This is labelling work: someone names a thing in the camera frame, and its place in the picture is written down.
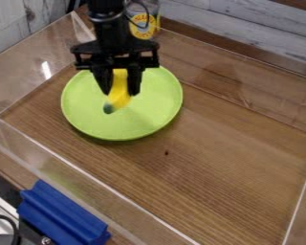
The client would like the clear acrylic enclosure wall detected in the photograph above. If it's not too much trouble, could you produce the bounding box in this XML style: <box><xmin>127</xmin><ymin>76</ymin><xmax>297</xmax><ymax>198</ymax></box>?
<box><xmin>0</xmin><ymin>116</ymin><xmax>200</xmax><ymax>245</ymax></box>

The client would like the clear acrylic triangle bracket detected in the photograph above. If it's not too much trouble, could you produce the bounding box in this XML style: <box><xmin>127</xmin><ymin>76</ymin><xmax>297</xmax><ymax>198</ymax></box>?
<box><xmin>71</xmin><ymin>11</ymin><xmax>96</xmax><ymax>43</ymax></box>

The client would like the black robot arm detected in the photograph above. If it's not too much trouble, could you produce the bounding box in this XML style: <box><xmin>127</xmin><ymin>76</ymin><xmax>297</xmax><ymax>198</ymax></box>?
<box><xmin>71</xmin><ymin>0</ymin><xmax>160</xmax><ymax>96</ymax></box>

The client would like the yellow labelled tin can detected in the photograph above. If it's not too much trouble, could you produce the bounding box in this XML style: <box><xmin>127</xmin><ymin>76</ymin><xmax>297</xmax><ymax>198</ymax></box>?
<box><xmin>127</xmin><ymin>0</ymin><xmax>161</xmax><ymax>40</ymax></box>

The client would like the black cable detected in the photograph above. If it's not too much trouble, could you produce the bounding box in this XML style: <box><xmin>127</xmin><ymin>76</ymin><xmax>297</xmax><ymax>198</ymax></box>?
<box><xmin>0</xmin><ymin>213</ymin><xmax>23</xmax><ymax>245</ymax></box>

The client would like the green round plate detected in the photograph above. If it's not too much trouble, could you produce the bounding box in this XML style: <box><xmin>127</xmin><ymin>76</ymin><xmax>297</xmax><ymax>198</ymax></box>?
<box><xmin>61</xmin><ymin>67</ymin><xmax>184</xmax><ymax>141</ymax></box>

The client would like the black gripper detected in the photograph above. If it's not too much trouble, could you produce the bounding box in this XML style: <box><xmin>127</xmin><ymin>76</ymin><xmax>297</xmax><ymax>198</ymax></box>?
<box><xmin>71</xmin><ymin>17</ymin><xmax>160</xmax><ymax>96</ymax></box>

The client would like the blue plastic clamp block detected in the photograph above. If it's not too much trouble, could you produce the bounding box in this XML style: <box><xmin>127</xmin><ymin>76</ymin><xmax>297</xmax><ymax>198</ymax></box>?
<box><xmin>17</xmin><ymin>180</ymin><xmax>111</xmax><ymax>245</ymax></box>

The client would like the yellow toy banana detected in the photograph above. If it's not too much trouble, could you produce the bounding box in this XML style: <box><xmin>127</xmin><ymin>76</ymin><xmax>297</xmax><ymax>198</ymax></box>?
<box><xmin>104</xmin><ymin>69</ymin><xmax>132</xmax><ymax>114</ymax></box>

